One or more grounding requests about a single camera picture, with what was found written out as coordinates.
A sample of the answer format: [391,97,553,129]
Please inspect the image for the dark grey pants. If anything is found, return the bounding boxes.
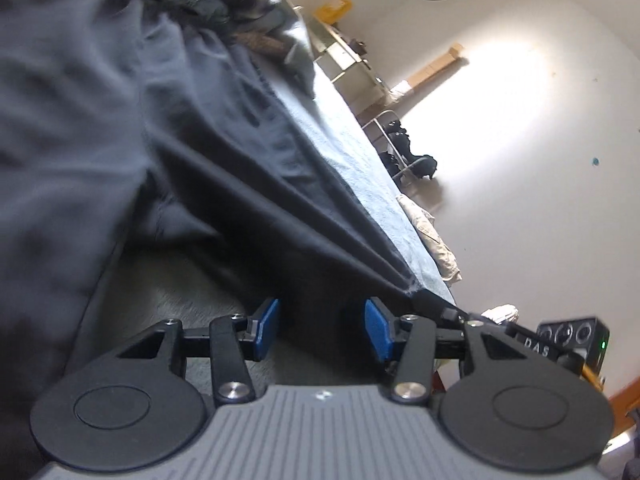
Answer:
[0,0,473,466]

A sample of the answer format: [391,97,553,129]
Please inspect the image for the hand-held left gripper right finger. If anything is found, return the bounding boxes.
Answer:
[364,298,532,405]

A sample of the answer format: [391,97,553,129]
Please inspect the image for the long cardboard box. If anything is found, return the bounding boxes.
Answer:
[392,44,465,95]

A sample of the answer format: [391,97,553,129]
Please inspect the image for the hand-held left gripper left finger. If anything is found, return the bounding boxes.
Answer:
[116,298,281,405]

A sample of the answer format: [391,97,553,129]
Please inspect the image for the orange wooden furniture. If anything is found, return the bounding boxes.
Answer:
[605,377,640,441]

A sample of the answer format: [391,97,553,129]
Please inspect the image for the beige knitted cloth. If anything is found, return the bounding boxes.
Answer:
[234,30,288,57]

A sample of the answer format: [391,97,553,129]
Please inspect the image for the light grey cloth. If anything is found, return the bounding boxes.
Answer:
[270,7,317,98]

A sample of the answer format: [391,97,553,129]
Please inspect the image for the beige crumpled cloth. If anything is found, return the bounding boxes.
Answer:
[396,194,463,287]

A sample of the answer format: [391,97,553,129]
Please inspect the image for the yellow box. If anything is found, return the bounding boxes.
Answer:
[314,0,354,25]

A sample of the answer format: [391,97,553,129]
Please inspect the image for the metal rack with black items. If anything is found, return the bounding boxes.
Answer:
[361,111,440,187]

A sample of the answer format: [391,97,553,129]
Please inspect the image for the white shoe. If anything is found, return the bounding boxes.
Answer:
[481,303,520,325]

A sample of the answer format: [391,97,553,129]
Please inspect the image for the white low cabinet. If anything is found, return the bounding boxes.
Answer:
[302,10,392,113]

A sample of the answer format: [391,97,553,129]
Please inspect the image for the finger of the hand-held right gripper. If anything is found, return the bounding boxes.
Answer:
[440,307,512,339]

